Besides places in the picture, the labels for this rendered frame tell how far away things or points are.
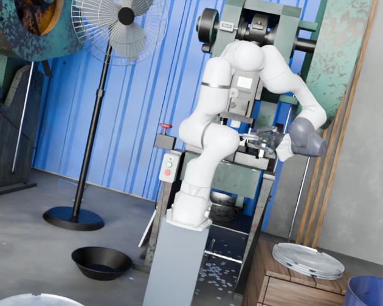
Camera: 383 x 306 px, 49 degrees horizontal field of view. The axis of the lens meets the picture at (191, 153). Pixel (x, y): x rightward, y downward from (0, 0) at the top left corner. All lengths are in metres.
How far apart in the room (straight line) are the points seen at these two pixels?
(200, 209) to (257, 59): 0.58
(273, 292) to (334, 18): 1.17
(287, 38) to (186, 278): 1.28
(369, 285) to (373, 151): 2.15
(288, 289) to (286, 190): 1.92
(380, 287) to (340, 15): 1.12
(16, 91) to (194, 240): 1.88
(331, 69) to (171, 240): 1.02
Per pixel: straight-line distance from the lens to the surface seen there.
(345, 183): 3.57
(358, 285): 1.50
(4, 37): 2.58
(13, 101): 3.08
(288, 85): 1.64
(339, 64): 1.98
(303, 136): 1.71
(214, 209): 2.24
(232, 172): 2.12
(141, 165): 3.64
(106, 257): 2.25
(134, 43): 2.63
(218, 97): 1.55
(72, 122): 3.83
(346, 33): 1.99
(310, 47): 2.35
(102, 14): 2.57
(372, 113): 3.57
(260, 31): 2.30
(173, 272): 1.66
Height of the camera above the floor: 0.88
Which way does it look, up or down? 6 degrees down
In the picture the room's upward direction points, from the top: 13 degrees clockwise
